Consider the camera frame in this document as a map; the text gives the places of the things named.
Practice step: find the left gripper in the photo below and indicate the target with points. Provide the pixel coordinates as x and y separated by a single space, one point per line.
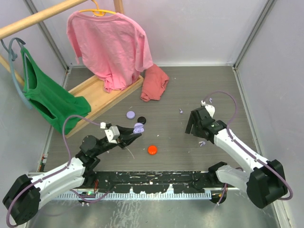
123 141

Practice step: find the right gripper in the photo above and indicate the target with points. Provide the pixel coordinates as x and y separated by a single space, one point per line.
190 124

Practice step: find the lilac earbud case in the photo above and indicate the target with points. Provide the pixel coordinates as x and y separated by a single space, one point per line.
130 114
138 128

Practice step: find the orange earbud case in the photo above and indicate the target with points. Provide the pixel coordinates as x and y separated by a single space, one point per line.
152 149

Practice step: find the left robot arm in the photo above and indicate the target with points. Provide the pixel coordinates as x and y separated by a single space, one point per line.
28 195

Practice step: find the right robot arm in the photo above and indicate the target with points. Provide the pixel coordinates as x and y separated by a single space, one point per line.
263 180

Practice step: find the black earbud case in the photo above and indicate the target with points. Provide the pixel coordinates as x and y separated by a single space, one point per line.
141 120

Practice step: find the salmon folded shirt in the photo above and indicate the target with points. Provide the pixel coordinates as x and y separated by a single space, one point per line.
154 84

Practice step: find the green tank top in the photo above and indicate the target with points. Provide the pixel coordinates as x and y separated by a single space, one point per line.
50 99

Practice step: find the pink t-shirt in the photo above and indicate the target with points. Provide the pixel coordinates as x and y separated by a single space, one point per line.
115 48

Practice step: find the yellow hanger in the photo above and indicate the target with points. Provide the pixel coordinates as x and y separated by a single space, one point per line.
97 11

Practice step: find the grey-blue hanger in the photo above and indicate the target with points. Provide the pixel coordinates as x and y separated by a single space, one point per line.
16 71

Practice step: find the wooden clothes rack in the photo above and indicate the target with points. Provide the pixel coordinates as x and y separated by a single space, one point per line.
39 17

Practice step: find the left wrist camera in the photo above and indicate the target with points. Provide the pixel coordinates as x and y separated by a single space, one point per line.
112 134

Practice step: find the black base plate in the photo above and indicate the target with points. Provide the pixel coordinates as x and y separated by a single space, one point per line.
151 181

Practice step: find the white cable duct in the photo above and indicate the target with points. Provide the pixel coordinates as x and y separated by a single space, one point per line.
169 195

